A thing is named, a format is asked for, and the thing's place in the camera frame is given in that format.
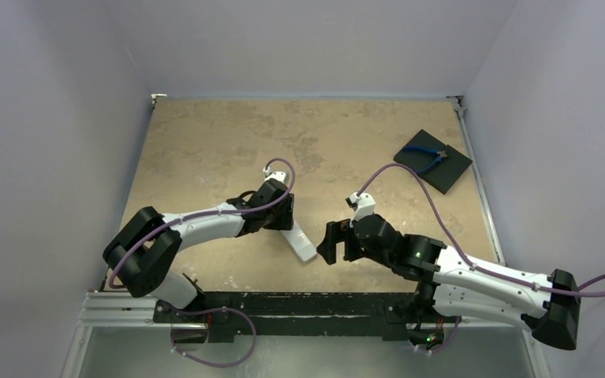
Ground white remote control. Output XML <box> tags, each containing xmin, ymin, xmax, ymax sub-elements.
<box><xmin>280</xmin><ymin>223</ymin><xmax>317</xmax><ymax>264</ymax></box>

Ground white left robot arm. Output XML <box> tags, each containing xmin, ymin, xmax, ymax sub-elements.
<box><xmin>102</xmin><ymin>178</ymin><xmax>295</xmax><ymax>322</ymax></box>

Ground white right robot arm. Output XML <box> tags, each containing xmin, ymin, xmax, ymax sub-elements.
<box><xmin>316</xmin><ymin>214</ymin><xmax>581</xmax><ymax>350</ymax></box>

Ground black flat box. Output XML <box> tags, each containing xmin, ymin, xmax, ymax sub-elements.
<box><xmin>393</xmin><ymin>129</ymin><xmax>473</xmax><ymax>195</ymax></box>

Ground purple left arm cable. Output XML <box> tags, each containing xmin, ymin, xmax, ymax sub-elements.
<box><xmin>107</xmin><ymin>157</ymin><xmax>297</xmax><ymax>290</ymax></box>

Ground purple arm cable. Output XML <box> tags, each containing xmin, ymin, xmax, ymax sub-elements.
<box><xmin>107</xmin><ymin>157</ymin><xmax>297</xmax><ymax>290</ymax></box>
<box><xmin>354</xmin><ymin>162</ymin><xmax>605</xmax><ymax>298</ymax></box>

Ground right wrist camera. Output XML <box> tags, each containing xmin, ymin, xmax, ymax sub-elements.
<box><xmin>345</xmin><ymin>192</ymin><xmax>376</xmax><ymax>222</ymax></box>

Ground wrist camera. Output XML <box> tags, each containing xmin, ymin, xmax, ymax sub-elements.
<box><xmin>345</xmin><ymin>192</ymin><xmax>376</xmax><ymax>222</ymax></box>
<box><xmin>263</xmin><ymin>167</ymin><xmax>291</xmax><ymax>185</ymax></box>

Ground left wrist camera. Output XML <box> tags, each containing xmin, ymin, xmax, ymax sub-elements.
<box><xmin>263</xmin><ymin>167</ymin><xmax>291</xmax><ymax>185</ymax></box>

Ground blue handled pliers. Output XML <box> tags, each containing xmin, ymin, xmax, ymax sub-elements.
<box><xmin>401</xmin><ymin>146</ymin><xmax>450</xmax><ymax>177</ymax></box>

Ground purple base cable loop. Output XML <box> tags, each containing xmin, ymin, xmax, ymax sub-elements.
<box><xmin>169</xmin><ymin>306</ymin><xmax>257</xmax><ymax>369</ymax></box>

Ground aluminium frame rail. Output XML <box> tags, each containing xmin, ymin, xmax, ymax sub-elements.
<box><xmin>62</xmin><ymin>287</ymin><xmax>536</xmax><ymax>377</ymax></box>

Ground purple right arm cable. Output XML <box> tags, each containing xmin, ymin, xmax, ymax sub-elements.
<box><xmin>354</xmin><ymin>162</ymin><xmax>605</xmax><ymax>298</ymax></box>

